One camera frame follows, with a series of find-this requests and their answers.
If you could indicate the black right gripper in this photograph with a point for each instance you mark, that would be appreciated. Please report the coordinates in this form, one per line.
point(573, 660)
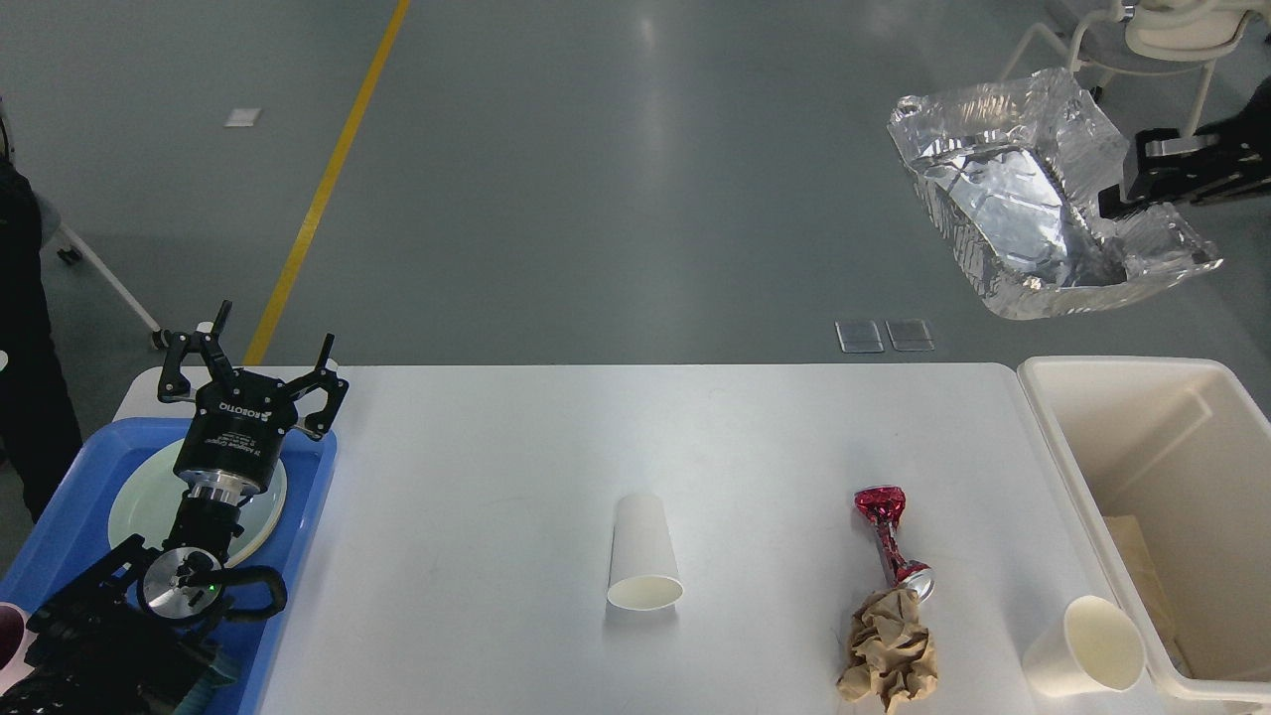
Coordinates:
point(1166, 167)

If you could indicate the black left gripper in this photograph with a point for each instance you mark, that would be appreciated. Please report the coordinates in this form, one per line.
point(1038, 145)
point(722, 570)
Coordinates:
point(236, 432)

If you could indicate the foil tray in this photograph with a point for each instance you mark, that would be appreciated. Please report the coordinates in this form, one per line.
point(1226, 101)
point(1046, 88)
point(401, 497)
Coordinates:
point(1010, 173)

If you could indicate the light green plate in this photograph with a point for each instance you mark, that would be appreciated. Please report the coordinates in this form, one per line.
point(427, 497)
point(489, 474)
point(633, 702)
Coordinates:
point(148, 500)

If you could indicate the teal mug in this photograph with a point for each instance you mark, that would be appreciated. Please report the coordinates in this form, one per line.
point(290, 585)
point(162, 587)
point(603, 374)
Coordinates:
point(222, 671)

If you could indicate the brown paper bag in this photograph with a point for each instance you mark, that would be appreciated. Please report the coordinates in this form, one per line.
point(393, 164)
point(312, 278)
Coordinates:
point(1126, 533)

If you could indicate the crushed red can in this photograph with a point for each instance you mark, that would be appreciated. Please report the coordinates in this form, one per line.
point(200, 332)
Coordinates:
point(883, 506)

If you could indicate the white paper cup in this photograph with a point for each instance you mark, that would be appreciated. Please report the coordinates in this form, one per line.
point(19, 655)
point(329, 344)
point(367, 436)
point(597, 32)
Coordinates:
point(644, 575)
point(1094, 647)

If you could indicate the brown paper ball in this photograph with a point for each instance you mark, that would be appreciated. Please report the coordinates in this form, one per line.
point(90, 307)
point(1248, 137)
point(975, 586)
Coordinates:
point(889, 652)

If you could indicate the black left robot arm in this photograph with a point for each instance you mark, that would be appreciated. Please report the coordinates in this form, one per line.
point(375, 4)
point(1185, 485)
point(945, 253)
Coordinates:
point(132, 634)

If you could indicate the white chair on wheels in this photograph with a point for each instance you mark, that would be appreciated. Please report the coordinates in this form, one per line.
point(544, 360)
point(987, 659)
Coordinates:
point(1148, 38)

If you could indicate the person in black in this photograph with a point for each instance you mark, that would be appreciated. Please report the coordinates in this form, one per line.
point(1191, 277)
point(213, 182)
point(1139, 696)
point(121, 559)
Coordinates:
point(41, 436)

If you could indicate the blue plastic tray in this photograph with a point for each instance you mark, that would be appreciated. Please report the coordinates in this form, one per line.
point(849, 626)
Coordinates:
point(73, 534)

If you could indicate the white plastic bin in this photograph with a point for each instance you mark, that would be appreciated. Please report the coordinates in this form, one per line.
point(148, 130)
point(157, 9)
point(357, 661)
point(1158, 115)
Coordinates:
point(1179, 444)

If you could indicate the pink cup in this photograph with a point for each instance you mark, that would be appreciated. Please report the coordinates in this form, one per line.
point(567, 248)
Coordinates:
point(15, 641)

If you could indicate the white paper cup lying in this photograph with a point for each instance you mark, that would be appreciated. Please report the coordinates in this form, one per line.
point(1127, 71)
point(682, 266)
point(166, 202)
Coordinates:
point(644, 575)

